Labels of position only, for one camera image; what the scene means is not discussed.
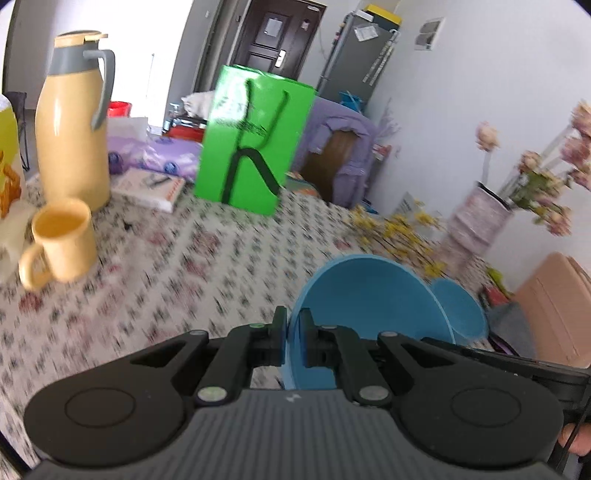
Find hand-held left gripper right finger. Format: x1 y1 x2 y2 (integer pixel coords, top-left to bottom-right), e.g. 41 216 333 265
294 308 458 408

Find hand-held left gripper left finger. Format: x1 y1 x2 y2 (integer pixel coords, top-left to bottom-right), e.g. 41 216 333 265
129 305 291 408

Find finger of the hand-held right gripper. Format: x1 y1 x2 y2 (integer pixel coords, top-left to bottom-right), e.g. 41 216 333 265
422 337 543 367

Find blue bowl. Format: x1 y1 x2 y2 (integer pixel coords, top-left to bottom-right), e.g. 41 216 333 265
282 254 457 391
429 277 489 350

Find person's right hand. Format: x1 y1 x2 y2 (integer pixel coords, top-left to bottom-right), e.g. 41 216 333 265
556 424 591 459

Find grey and purple cloth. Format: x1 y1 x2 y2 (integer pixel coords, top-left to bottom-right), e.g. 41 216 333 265
479 302 526 357

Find pink hard case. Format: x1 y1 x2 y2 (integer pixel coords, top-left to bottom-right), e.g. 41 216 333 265
512 251 591 368

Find purple ceramic vase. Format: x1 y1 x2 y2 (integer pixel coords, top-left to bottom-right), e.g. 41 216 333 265
444 182 514 274

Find yellow flower branch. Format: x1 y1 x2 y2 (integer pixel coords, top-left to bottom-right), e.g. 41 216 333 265
348 198 452 278

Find dried pink roses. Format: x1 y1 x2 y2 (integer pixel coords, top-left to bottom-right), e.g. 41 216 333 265
475 99 591 237

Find chair with purple cloth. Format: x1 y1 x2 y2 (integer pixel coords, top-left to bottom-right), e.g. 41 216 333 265
294 96 380 209

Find white booklet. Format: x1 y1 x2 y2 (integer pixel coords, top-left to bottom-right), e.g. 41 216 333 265
110 167 186 213

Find green paper bag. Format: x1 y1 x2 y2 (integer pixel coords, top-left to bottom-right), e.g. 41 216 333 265
193 64 318 217

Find purple tissue packet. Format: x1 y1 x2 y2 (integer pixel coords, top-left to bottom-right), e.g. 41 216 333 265
107 135 204 182

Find yellow mug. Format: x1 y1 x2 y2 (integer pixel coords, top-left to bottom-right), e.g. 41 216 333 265
18 198 99 292

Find grey refrigerator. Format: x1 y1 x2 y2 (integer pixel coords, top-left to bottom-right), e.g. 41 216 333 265
316 11 400 105

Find yellow thermos jug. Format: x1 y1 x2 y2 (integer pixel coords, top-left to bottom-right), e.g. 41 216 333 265
35 31 116 214

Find hanging umbrellas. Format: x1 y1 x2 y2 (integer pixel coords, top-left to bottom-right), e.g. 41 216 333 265
362 30 398 87

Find dark wooden door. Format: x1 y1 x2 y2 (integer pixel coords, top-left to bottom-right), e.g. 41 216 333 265
230 0 327 89

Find yellow printed box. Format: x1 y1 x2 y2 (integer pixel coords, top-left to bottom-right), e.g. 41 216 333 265
0 94 25 221

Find yellow box on refrigerator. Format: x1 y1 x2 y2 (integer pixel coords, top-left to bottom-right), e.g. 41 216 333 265
362 3 403 25

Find wall electrical panel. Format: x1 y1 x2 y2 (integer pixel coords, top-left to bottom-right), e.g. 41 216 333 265
414 17 447 51

